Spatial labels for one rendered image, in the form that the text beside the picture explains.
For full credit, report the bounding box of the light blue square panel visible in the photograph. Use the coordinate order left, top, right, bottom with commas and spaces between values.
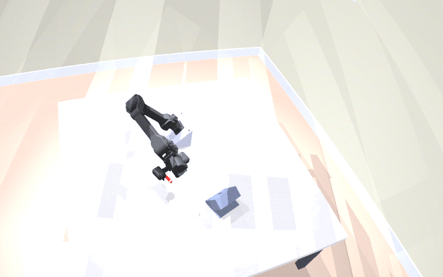
205, 186, 241, 218

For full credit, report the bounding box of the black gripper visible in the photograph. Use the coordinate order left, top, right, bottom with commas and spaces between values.
152, 152, 190, 181

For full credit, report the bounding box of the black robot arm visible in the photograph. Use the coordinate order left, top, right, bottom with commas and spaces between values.
126, 94, 188, 178

